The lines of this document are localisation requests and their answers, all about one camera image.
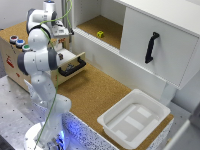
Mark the red button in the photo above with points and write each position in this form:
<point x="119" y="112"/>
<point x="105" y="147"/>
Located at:
<point x="13" y="38"/>

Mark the green button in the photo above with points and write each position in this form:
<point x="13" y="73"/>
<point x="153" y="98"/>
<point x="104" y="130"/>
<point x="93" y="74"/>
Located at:
<point x="26" y="47"/>

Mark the wooden drawer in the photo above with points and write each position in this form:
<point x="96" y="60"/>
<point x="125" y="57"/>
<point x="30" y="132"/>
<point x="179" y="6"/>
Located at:
<point x="71" y="60"/>

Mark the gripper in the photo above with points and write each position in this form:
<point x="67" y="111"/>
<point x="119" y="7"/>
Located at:
<point x="62" y="30"/>

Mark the white cabinet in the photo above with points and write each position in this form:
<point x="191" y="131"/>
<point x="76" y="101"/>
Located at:
<point x="110" y="63"/>

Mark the white plastic box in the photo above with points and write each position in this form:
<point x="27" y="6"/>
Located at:
<point x="133" y="120"/>

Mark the yellow block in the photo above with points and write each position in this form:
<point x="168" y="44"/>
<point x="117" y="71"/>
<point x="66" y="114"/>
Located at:
<point x="100" y="34"/>

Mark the blue button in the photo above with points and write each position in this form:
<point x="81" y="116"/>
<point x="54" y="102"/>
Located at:
<point x="20" y="42"/>

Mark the wooden drawer box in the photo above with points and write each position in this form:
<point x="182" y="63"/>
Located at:
<point x="13" y="66"/>

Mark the white sliding door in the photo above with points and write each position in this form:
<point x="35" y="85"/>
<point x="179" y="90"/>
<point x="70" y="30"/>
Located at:
<point x="173" y="50"/>

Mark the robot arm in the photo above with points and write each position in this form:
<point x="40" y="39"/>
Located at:
<point x="40" y="63"/>

